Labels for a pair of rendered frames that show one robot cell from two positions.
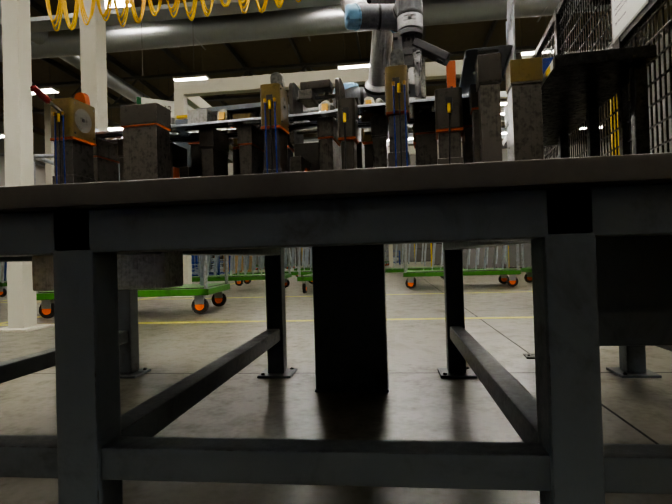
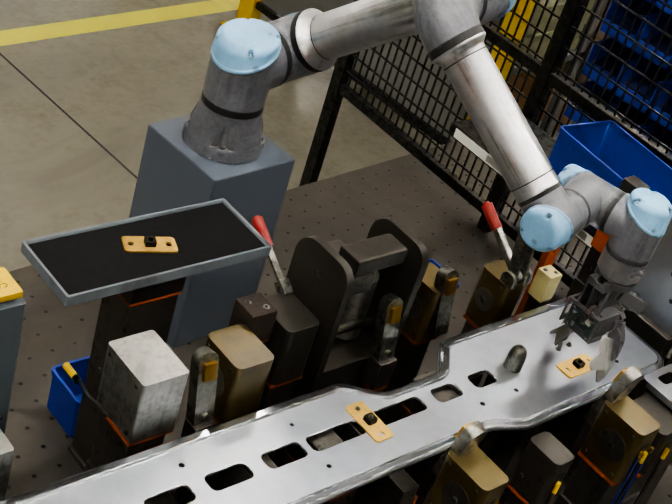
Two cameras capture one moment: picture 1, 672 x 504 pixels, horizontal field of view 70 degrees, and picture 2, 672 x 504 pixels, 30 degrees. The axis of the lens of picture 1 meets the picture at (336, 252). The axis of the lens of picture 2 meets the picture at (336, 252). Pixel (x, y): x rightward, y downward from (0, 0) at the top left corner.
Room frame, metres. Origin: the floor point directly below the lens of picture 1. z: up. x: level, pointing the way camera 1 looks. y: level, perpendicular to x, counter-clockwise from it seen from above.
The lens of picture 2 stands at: (0.92, 1.56, 2.30)
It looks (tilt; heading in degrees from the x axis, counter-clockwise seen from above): 34 degrees down; 299
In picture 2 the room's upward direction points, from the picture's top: 18 degrees clockwise
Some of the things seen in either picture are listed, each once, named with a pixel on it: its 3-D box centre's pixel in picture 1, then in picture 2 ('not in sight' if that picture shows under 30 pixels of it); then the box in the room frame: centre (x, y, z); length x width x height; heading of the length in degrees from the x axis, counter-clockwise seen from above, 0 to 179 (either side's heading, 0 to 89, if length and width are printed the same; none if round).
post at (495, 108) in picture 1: (489, 123); not in sight; (1.05, -0.35, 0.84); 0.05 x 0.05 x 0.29; 79
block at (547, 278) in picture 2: not in sight; (517, 343); (1.55, -0.37, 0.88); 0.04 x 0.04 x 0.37; 79
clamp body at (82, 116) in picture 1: (70, 161); not in sight; (1.46, 0.80, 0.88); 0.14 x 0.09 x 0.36; 169
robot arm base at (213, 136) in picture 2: not in sight; (228, 118); (2.14, -0.06, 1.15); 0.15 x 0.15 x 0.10
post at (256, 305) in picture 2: not in sight; (230, 396); (1.77, 0.24, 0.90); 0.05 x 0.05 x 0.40; 79
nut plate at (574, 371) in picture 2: not in sight; (578, 363); (1.40, -0.26, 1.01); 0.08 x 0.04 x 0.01; 79
